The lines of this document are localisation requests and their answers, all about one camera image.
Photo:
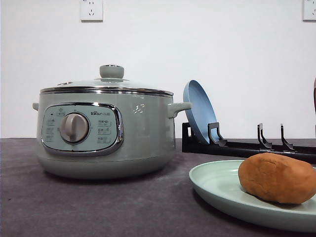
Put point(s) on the white wall socket right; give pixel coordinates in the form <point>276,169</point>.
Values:
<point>307,11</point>

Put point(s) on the black dish rack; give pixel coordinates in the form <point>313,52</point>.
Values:
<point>240,149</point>

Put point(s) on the brown potato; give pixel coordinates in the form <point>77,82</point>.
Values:
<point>277,177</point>

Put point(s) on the white wall socket left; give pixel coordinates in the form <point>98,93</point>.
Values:
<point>90,11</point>

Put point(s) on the pink plate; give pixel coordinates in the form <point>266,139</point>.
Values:
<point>314,94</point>

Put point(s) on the blue plate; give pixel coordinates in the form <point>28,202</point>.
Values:
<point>202,112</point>

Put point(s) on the glass pot lid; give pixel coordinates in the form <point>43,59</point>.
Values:
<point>111,80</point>

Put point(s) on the green plate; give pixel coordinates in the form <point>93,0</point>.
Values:
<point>219,180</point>

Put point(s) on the white wall socket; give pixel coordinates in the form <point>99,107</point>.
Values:
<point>307,11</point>
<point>90,11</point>

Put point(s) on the green electric steamer pot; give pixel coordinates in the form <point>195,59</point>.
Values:
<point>106,132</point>

